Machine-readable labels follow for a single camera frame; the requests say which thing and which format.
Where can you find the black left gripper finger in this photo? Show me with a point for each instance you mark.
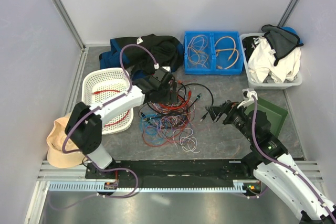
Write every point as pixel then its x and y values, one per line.
pixel 174 91
pixel 167 94

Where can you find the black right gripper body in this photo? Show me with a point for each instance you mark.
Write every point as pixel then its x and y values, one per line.
pixel 237 116

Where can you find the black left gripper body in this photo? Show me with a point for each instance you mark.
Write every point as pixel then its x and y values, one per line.
pixel 159 98

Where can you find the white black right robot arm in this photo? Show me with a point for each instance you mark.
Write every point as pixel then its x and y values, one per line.
pixel 270 162

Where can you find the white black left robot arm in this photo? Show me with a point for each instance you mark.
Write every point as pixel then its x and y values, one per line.
pixel 85 125

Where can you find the black blue jacket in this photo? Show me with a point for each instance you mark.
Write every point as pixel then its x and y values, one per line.
pixel 140 54

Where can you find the green plastic tray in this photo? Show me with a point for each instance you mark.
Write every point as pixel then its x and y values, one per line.
pixel 270 116

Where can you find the blue plastic bin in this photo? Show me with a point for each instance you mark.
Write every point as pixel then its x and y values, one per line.
pixel 212 53

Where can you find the grey laundry basket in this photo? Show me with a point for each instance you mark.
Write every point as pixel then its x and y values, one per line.
pixel 268 83

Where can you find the white cloth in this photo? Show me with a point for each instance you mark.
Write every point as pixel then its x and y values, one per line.
pixel 260 63

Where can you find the white perforated basket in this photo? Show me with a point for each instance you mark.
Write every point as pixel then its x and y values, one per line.
pixel 101 85

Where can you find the grey black cloth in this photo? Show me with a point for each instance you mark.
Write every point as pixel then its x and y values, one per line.
pixel 281 41

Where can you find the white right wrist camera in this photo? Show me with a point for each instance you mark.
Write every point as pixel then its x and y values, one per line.
pixel 250 96

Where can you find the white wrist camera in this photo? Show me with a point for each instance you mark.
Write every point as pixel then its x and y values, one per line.
pixel 167 68
pixel 250 96

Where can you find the black cable teal connector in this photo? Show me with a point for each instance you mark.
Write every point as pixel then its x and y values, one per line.
pixel 182 107

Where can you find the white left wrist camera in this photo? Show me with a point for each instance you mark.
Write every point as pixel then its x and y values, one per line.
pixel 167 68

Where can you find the slotted cable duct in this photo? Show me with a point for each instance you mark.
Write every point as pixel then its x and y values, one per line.
pixel 104 187

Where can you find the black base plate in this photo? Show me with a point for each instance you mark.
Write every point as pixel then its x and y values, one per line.
pixel 188 172

